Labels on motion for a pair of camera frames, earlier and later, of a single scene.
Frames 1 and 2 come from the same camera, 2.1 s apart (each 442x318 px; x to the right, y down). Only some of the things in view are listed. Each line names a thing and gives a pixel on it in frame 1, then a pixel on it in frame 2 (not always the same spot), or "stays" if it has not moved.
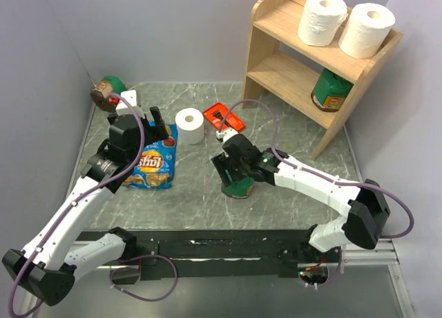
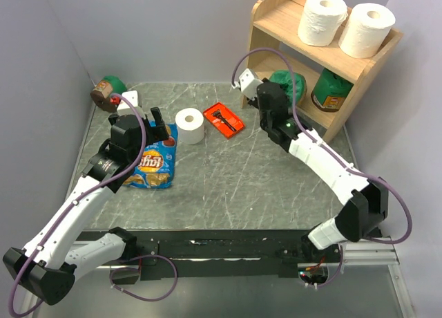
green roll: (241, 188) -> (284, 78)
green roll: (330, 91) stays
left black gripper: (158, 131) stays
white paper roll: (366, 31) stays
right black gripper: (222, 162) -> (253, 102)
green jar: (100, 95) stays
